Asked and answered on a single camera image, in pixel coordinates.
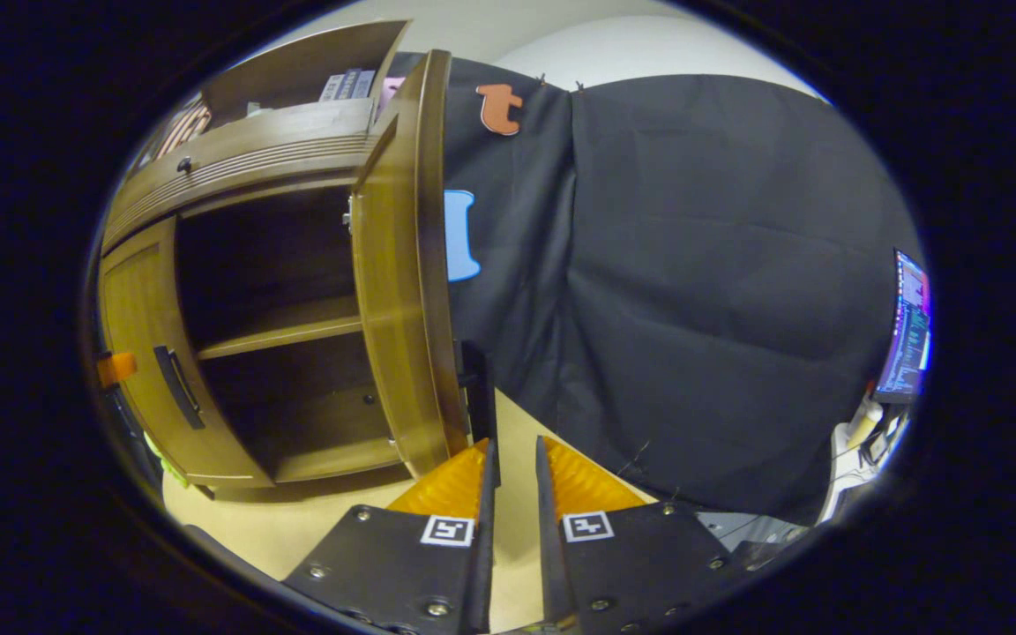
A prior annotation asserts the computer monitor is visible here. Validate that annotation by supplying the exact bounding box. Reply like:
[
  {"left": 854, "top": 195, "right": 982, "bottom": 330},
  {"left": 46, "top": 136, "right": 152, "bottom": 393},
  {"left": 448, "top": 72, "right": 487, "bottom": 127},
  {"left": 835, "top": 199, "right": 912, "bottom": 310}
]
[{"left": 874, "top": 249, "right": 932, "bottom": 405}]

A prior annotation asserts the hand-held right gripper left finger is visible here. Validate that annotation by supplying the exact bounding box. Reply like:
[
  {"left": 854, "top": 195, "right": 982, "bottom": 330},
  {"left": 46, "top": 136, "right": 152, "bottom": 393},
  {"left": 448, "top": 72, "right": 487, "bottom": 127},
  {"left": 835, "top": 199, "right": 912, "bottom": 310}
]
[{"left": 283, "top": 438, "right": 500, "bottom": 634}]

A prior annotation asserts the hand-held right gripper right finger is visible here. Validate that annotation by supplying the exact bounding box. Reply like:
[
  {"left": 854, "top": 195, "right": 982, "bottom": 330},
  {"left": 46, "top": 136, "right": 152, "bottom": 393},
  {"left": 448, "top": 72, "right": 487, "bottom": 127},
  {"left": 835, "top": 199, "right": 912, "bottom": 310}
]
[{"left": 534, "top": 435, "right": 743, "bottom": 634}]

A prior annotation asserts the black backdrop cloth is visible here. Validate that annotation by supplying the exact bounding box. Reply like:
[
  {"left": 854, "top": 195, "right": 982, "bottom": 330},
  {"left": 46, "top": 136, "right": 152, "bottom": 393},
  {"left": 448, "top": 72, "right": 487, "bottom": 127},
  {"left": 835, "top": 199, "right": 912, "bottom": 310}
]
[{"left": 385, "top": 53, "right": 923, "bottom": 526}]

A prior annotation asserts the white plastic bottle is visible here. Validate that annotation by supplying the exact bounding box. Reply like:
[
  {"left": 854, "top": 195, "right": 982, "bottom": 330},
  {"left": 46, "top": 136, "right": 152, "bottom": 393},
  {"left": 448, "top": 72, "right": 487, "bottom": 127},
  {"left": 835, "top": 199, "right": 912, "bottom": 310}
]
[{"left": 845, "top": 392, "right": 884, "bottom": 451}]

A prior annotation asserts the black door handle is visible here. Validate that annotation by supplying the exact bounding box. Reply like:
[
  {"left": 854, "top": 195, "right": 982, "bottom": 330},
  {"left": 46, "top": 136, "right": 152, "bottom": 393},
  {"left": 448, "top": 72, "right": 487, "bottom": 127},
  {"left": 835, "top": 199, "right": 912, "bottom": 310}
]
[
  {"left": 457, "top": 340, "right": 500, "bottom": 459},
  {"left": 153, "top": 346, "right": 206, "bottom": 430}
]

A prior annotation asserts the wooden cabinet drawer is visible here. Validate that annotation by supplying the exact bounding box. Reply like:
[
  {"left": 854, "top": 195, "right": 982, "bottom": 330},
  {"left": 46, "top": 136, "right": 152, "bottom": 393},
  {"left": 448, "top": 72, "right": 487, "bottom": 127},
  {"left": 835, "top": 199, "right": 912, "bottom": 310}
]
[{"left": 102, "top": 97, "right": 377, "bottom": 257}]

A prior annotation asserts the yellow-green small object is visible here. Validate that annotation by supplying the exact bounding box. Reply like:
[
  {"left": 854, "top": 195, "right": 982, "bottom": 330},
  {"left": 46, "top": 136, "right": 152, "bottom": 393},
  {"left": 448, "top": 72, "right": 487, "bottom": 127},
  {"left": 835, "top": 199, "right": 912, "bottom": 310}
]
[{"left": 145, "top": 432, "right": 191, "bottom": 488}]

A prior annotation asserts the wooden double-door shoe cabinet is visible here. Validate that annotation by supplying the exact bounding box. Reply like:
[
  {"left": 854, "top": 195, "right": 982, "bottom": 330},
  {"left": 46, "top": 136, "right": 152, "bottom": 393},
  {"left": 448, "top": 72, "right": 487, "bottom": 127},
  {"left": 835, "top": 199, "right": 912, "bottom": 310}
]
[{"left": 98, "top": 19, "right": 474, "bottom": 504}]

